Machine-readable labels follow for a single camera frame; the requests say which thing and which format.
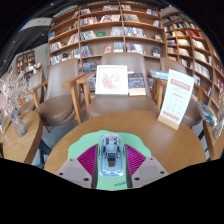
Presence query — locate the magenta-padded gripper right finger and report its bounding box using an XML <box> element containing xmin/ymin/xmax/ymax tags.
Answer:
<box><xmin>123</xmin><ymin>143</ymin><xmax>170</xmax><ymax>190</ymax></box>

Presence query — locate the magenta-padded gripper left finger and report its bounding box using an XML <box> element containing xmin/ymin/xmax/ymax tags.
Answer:
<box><xmin>55</xmin><ymin>143</ymin><xmax>100</xmax><ymax>190</ymax></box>

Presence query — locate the transparent blue computer mouse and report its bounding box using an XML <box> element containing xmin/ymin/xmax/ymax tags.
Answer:
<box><xmin>96</xmin><ymin>133</ymin><xmax>128</xmax><ymax>179</ymax></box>

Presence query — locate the green blob-shaped mouse pad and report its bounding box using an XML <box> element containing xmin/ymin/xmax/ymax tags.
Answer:
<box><xmin>67</xmin><ymin>129</ymin><xmax>153</xmax><ymax>192</ymax></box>

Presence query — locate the brown padded wooden armchair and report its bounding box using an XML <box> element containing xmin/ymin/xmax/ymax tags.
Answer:
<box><xmin>151</xmin><ymin>57</ymin><xmax>204</xmax><ymax>128</ymax></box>
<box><xmin>75</xmin><ymin>52</ymin><xmax>164</xmax><ymax>120</ymax></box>
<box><xmin>33</xmin><ymin>58</ymin><xmax>86</xmax><ymax>134</ymax></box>

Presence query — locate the round wooden side table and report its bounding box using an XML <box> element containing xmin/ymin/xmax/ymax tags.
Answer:
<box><xmin>1</xmin><ymin>110</ymin><xmax>44</xmax><ymax>166</ymax></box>
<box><xmin>202</xmin><ymin>119</ymin><xmax>224</xmax><ymax>161</ymax></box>

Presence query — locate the white sign in wooden base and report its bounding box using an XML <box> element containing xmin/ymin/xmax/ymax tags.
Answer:
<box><xmin>157</xmin><ymin>68</ymin><xmax>195</xmax><ymax>131</ymax></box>

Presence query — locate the dark blue book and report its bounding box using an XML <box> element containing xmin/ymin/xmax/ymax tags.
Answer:
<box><xmin>127</xmin><ymin>72</ymin><xmax>147</xmax><ymax>97</ymax></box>

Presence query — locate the glass vase with dried flowers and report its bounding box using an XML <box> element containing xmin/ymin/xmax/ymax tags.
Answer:
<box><xmin>212</xmin><ymin>89</ymin><xmax>224</xmax><ymax>140</ymax></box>
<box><xmin>0</xmin><ymin>71</ymin><xmax>31</xmax><ymax>138</ymax></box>

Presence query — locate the white framed red print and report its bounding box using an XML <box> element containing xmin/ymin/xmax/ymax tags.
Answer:
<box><xmin>94</xmin><ymin>64</ymin><xmax>129</xmax><ymax>96</ymax></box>

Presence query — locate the stack of blue books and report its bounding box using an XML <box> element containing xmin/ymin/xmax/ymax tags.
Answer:
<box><xmin>197</xmin><ymin>100</ymin><xmax>218</xmax><ymax>125</ymax></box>

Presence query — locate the light blue book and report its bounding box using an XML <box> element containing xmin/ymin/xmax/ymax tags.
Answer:
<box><xmin>149</xmin><ymin>69</ymin><xmax>170</xmax><ymax>82</ymax></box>

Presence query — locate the distant wooden bookshelf unit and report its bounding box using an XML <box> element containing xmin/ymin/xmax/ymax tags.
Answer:
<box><xmin>14</xmin><ymin>49</ymin><xmax>37</xmax><ymax>73</ymax></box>

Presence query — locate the curved wooden bookshelf unit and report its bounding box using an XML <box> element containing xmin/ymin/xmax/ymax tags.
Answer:
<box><xmin>161</xmin><ymin>11</ymin><xmax>224</xmax><ymax>104</ymax></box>

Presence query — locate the wide wooden bookshelf unit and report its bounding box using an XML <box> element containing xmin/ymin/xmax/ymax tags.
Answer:
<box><xmin>47</xmin><ymin>1</ymin><xmax>168</xmax><ymax>73</ymax></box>

